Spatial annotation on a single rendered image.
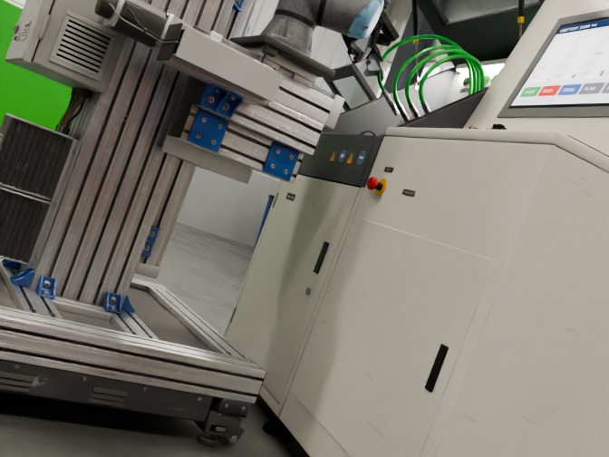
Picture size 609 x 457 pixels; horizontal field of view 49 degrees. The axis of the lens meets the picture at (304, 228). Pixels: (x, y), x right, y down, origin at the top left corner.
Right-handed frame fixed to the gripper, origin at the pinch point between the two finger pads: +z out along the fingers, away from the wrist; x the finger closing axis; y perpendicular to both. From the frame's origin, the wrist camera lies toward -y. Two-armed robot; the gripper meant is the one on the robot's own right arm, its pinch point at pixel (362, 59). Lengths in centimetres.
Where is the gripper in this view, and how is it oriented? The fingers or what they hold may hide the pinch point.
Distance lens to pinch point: 235.4
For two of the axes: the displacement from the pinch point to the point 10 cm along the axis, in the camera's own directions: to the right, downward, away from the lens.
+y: -8.6, -3.2, -3.9
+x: 3.7, 1.4, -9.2
